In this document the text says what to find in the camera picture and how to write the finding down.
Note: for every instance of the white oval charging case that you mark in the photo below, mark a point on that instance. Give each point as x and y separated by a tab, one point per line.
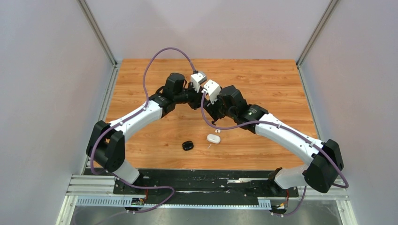
213	138

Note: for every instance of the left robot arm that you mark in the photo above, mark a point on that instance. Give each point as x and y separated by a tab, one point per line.
106	145

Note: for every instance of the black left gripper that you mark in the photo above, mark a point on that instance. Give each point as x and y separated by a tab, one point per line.
196	103

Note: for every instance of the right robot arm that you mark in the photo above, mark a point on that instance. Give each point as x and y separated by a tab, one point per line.
323	161

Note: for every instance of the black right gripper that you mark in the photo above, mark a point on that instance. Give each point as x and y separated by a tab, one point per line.
211	109

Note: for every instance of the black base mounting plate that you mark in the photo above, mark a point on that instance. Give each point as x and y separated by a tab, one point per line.
205	187

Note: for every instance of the black glossy charging case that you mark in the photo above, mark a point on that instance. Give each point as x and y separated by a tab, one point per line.
187	145

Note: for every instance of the aluminium frame rail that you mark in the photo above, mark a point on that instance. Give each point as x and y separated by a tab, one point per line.
91	190

